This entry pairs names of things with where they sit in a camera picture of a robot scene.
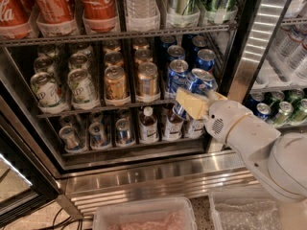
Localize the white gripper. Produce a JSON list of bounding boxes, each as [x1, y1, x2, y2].
[[176, 88, 252, 144]]

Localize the blue pepsi can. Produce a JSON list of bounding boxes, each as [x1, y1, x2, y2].
[[172, 68, 219, 120], [167, 45, 185, 62], [166, 59, 189, 93], [196, 49, 216, 72]]

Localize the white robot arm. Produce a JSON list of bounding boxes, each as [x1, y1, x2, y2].
[[176, 88, 307, 230]]

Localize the front right gold can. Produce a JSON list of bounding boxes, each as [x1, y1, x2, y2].
[[137, 62, 158, 97]]

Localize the gold can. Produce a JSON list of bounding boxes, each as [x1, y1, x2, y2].
[[137, 62, 158, 97], [105, 66, 129, 100]]

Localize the green can right compartment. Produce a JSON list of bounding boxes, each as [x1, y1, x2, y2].
[[272, 102, 294, 126]]

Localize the bottom right blue-silver can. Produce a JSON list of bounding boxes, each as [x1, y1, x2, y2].
[[116, 118, 133, 146]]

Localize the blue-silver can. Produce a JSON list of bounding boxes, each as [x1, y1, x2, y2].
[[116, 118, 133, 146], [59, 126, 83, 152], [88, 122, 110, 150]]

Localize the front left gold can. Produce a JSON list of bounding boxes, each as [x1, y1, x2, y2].
[[105, 66, 129, 100]]

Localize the bottom middle blue-silver can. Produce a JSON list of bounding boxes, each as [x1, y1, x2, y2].
[[88, 122, 110, 150]]

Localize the front right white-green can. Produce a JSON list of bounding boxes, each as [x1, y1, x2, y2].
[[68, 68, 98, 104]]

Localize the white-green can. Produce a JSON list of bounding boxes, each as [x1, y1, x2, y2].
[[31, 72, 64, 107], [68, 68, 98, 104]]

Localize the red coca-cola can centre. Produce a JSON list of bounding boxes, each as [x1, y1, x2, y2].
[[82, 0, 117, 35]]

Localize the bottom left blue-silver can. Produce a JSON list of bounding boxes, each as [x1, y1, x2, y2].
[[59, 126, 83, 152]]

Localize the front left white-green can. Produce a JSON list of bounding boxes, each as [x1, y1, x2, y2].
[[31, 72, 64, 107]]

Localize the red coca-cola can middle-left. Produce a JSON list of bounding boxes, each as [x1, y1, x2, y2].
[[35, 0, 75, 24]]

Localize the open glass fridge door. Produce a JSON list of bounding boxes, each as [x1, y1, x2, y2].
[[0, 114, 59, 227]]

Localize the red coca-cola can far-left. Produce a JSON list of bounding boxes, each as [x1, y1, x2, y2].
[[0, 0, 29, 39]]

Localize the right brown tea bottle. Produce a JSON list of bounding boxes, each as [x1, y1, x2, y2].
[[185, 120, 204, 138]]

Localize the brown tea bottle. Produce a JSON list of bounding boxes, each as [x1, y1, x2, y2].
[[163, 108, 183, 140], [185, 120, 204, 138], [139, 106, 158, 144]]

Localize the middle brown tea bottle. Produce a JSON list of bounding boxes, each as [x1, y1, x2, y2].
[[163, 108, 183, 140]]

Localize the left brown tea bottle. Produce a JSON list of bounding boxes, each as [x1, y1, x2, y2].
[[139, 106, 158, 144]]

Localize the right clear plastic bin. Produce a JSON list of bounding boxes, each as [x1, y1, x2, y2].
[[209, 188, 282, 230]]

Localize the clear plastic bin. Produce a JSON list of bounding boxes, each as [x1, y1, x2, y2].
[[209, 188, 282, 230], [92, 196, 198, 230]]

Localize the left clear plastic bin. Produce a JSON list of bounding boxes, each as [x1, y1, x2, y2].
[[92, 196, 198, 230]]

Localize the clear water bottle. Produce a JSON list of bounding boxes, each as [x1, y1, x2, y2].
[[126, 0, 156, 18]]

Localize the middle wire fridge shelf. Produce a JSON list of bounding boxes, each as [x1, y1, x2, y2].
[[36, 99, 176, 118]]

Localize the wire fridge shelf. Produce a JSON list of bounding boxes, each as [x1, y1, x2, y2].
[[36, 99, 176, 118], [0, 23, 238, 47]]

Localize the stainless steel fridge frame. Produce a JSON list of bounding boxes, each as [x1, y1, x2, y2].
[[0, 0, 307, 220]]

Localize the black cables on floor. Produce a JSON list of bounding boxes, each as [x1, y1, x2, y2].
[[30, 206, 94, 230]]

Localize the top wire fridge shelf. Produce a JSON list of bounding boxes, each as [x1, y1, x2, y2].
[[0, 23, 238, 47]]

